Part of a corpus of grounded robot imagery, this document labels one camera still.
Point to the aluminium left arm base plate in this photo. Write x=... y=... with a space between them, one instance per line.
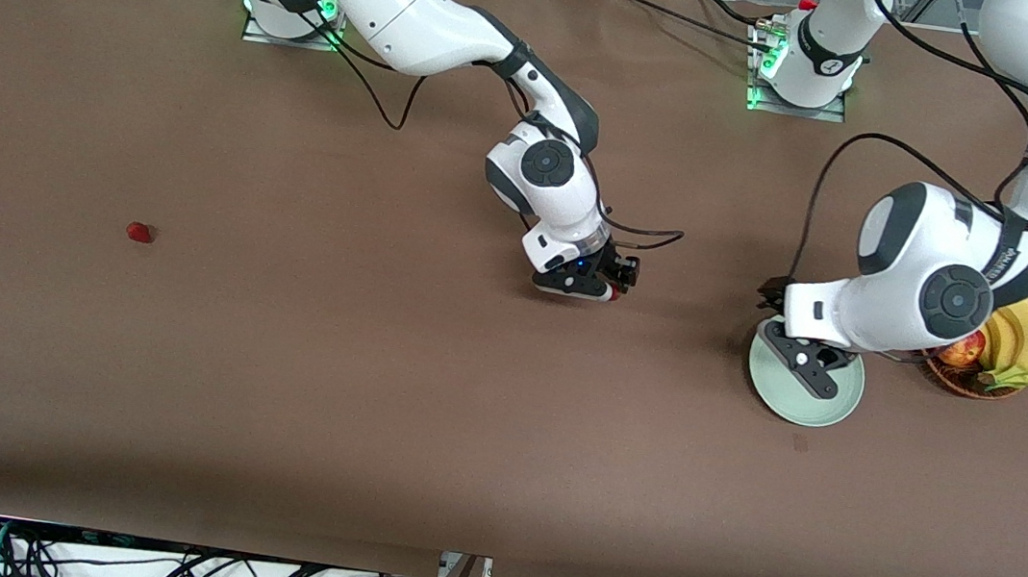
x=796 y=111

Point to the red strawberry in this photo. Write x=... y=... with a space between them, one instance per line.
x=139 y=232
x=613 y=297

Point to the aluminium right arm base plate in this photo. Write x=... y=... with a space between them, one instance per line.
x=262 y=35

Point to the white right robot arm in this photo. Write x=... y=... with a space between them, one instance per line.
x=410 y=15

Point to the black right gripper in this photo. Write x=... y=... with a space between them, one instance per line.
x=615 y=263

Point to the brown table cover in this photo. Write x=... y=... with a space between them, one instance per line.
x=275 y=348

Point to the brown wicker basket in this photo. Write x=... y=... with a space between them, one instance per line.
x=958 y=383

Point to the red apple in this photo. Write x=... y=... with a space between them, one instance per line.
x=961 y=354

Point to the pale green round plate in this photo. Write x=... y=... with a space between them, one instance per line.
x=810 y=409

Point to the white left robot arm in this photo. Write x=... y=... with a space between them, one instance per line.
x=912 y=276

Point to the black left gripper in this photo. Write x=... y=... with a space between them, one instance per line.
x=772 y=296

